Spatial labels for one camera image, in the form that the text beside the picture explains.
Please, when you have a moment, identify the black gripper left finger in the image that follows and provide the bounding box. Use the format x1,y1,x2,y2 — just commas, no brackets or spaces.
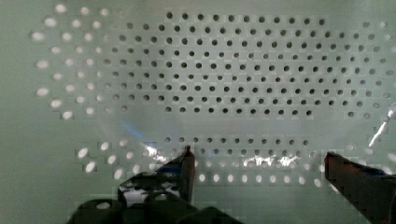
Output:
118,146,195,204

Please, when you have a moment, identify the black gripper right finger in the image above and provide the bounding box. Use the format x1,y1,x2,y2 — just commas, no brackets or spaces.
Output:
324,152,396,224

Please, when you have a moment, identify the mint green strainer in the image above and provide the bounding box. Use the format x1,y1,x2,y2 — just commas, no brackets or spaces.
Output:
1,0,395,224

